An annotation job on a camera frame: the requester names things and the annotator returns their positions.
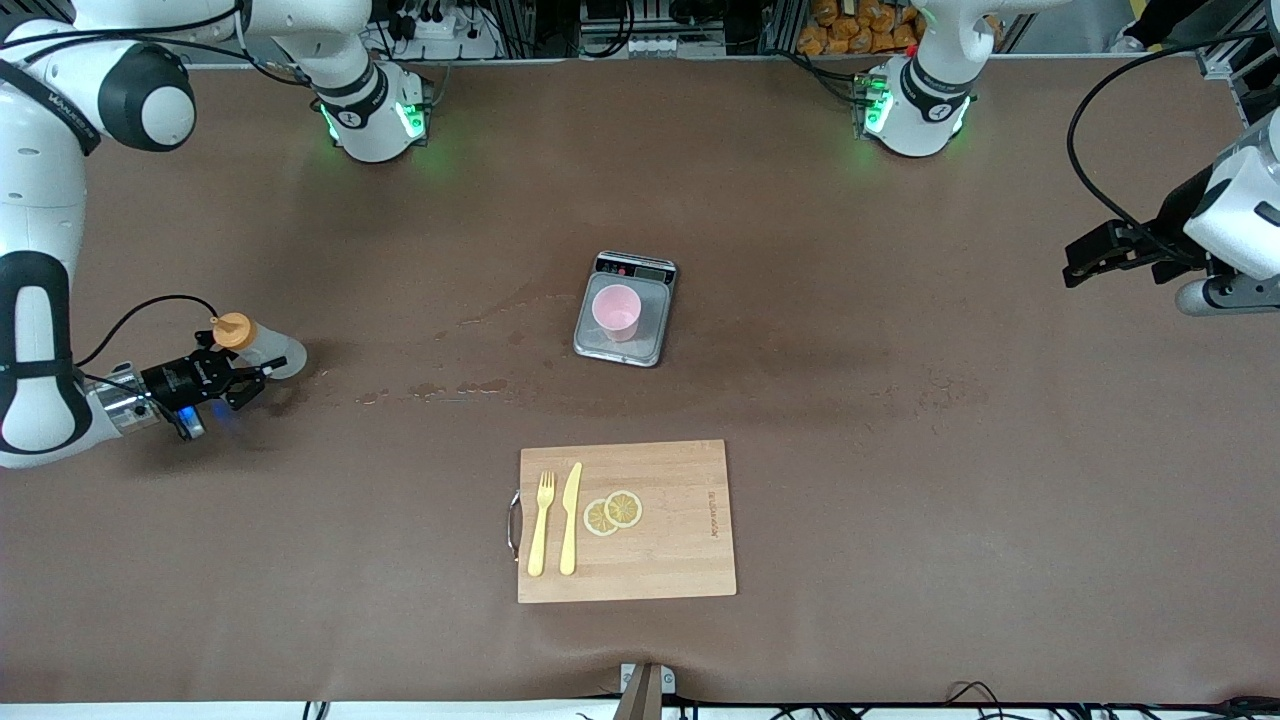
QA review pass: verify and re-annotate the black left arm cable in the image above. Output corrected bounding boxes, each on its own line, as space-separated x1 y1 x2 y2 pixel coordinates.
1066 33 1280 261

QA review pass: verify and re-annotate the bamboo cutting board with handle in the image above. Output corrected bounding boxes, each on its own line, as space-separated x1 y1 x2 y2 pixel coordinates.
507 439 739 606

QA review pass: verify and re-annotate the yellow plastic fork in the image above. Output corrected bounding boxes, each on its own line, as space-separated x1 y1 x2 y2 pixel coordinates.
527 471 556 578

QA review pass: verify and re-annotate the yellow plastic knife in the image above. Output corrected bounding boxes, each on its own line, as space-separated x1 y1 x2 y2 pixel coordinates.
559 461 583 577

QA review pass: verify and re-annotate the brown table mat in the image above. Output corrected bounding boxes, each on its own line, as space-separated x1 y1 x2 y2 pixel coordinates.
0 55 1280 706

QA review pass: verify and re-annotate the silver digital kitchen scale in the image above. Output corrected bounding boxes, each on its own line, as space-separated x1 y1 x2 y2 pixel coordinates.
572 250 679 369

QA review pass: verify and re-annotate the aluminium frame profile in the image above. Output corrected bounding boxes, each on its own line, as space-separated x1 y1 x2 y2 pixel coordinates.
760 0 806 53
497 0 546 56

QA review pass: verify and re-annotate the metal table clamp bracket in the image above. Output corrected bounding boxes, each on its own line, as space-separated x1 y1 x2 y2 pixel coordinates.
618 662 678 720

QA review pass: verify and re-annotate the sauce bottle with orange cap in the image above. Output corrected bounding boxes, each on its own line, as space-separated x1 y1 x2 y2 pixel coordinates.
210 312 309 383

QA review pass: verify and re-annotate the brown camera stand post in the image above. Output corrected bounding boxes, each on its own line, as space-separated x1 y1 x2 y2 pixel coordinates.
612 664 664 720

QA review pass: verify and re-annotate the white power strip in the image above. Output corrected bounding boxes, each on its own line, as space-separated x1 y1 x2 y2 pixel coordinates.
385 0 501 61
580 30 727 59

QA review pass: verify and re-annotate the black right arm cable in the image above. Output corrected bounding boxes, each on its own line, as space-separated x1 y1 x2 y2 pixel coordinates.
75 293 223 369

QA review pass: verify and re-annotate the orange snack bag pile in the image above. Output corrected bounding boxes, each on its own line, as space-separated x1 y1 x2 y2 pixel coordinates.
797 0 926 56

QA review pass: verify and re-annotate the long black floor cable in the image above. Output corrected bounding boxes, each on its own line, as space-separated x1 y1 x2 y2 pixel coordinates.
660 682 1280 720

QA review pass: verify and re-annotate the pink plastic cup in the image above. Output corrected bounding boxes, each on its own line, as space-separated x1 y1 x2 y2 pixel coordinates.
592 284 643 344

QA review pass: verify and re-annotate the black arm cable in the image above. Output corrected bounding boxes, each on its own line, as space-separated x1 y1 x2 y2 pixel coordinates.
1066 33 1280 261
75 293 223 369

